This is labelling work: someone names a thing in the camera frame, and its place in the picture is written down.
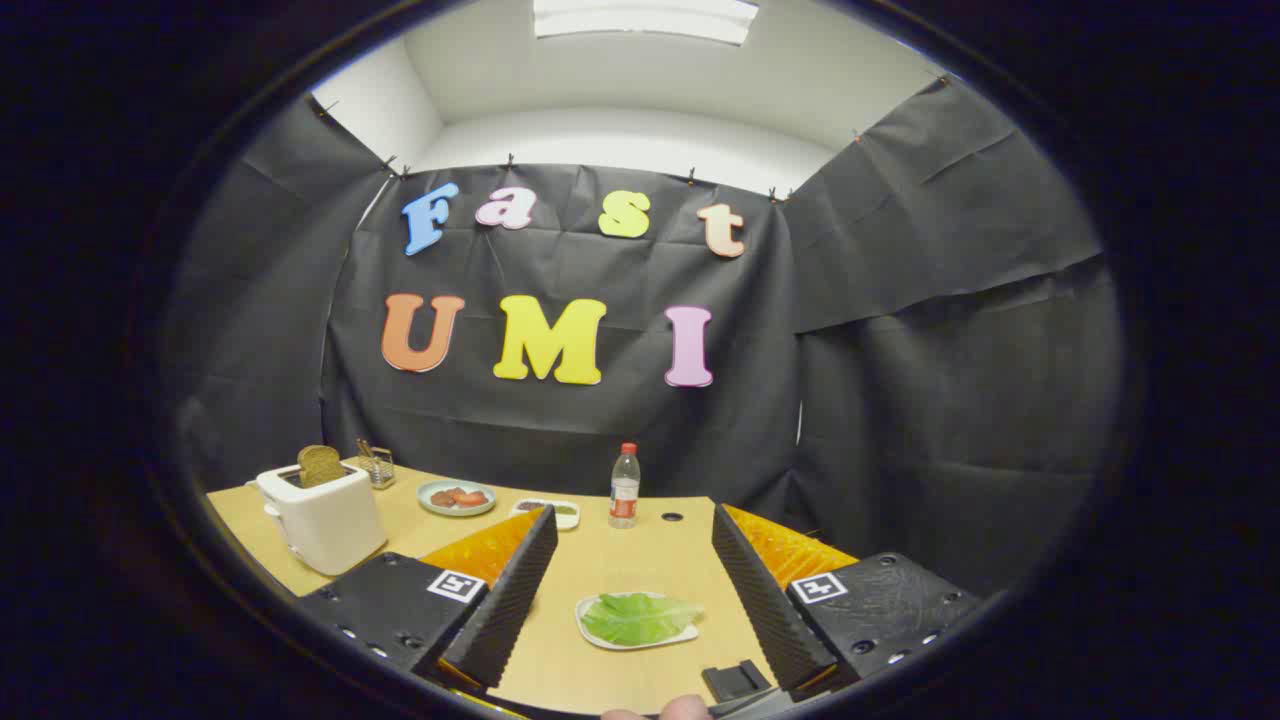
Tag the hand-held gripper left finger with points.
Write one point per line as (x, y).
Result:
(515, 590)

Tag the wooden chopsticks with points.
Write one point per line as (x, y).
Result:
(365, 449)

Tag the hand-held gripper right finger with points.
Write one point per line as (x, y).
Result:
(760, 600)

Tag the white divided condiment tray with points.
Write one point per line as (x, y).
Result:
(562, 509)

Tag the clear bottle red cap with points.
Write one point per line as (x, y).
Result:
(624, 490)

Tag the green lettuce leaf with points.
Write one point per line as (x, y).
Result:
(640, 617)

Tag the brown bread slice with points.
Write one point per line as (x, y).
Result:
(322, 465)

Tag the pale green round plate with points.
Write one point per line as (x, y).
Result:
(456, 497)

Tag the black backdrop cloth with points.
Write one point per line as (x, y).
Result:
(900, 400)

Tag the clear utensil holder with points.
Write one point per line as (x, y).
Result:
(381, 470)

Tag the white toaster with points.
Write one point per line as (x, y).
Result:
(325, 520)

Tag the white rounded square plate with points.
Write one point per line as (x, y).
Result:
(590, 625)

